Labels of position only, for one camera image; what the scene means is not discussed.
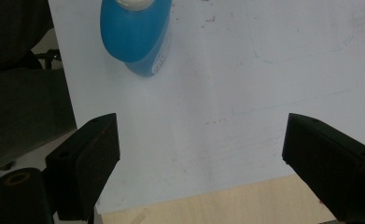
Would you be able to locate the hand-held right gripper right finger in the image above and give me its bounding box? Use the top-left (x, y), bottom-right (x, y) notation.
top-left (281, 112), bottom-right (365, 223)

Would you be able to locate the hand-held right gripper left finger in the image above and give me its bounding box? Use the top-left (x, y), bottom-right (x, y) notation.
top-left (45, 112), bottom-right (121, 222)

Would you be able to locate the blue bottle with white cap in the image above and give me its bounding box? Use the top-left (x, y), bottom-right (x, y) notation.
top-left (99, 0), bottom-right (174, 77)

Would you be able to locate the black chair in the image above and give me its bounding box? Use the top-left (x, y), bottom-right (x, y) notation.
top-left (0, 0), bottom-right (77, 173)

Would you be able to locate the white paper sheet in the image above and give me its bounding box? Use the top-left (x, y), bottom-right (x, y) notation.
top-left (48, 0), bottom-right (365, 215)

